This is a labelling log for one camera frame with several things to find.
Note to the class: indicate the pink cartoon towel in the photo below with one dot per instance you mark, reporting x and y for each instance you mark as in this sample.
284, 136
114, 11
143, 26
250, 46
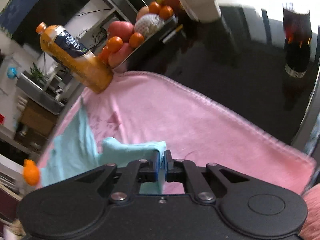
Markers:
139, 107

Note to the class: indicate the black television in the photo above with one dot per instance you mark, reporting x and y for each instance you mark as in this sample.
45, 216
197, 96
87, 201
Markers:
51, 12

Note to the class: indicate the net-wrapped pale fruit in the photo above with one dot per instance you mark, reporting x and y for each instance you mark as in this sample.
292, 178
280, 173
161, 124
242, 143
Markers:
148, 25

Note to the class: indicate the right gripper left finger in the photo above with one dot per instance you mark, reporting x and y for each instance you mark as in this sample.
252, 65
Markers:
137, 172

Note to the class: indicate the teal t-shirt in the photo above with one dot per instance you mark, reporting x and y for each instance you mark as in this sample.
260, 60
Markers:
75, 152

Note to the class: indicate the dark glass tumbler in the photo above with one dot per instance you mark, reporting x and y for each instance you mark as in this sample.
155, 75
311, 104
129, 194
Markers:
298, 36

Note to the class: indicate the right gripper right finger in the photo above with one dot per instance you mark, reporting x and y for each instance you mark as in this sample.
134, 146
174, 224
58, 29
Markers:
187, 173

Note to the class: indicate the wooden cabinet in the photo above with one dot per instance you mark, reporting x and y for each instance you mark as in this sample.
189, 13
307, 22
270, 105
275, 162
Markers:
34, 126

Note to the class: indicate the metal fruit tray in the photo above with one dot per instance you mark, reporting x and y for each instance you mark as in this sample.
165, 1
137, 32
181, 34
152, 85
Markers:
149, 48

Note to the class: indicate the bumpy orange citrus fruit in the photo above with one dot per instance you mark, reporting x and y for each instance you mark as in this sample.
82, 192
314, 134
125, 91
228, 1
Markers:
31, 173

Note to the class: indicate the cigarette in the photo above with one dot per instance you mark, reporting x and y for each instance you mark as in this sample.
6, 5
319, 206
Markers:
172, 34

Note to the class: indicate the large red apple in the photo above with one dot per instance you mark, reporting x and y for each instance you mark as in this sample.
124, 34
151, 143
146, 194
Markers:
121, 29

